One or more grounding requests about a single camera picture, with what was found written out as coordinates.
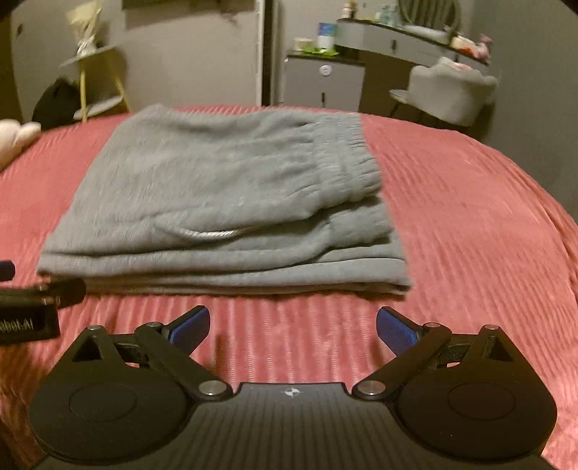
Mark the black bag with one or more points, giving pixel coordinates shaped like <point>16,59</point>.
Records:
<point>56,106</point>

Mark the white blue container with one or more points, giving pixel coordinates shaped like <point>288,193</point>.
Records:
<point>326,36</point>

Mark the yellow side table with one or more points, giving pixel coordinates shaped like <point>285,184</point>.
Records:
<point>92,81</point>

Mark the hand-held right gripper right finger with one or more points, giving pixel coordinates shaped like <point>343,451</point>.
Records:
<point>396,329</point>

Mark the grey upholstered chair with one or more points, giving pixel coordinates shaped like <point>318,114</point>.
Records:
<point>447,90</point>

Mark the red ribbed blanket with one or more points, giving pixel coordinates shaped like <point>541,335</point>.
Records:
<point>474,226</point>

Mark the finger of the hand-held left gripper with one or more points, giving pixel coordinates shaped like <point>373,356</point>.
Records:
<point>58,291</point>
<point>6,270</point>

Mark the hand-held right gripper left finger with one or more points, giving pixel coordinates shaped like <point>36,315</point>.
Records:
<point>192,326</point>

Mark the grey pants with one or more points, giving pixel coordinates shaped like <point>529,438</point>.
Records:
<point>216,199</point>

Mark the round mirror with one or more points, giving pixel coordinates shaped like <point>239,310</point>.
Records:
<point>429,13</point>

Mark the pink plush pillow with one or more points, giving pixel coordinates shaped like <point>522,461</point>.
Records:
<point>16,140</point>

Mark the small grey cabinet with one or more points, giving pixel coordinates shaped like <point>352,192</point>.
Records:
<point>323,81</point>

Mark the grey dressing table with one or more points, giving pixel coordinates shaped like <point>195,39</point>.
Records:
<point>388,49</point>

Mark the pink toy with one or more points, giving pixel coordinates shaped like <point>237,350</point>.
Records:
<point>481,47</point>

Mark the green mat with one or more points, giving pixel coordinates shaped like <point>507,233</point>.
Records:
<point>327,52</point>

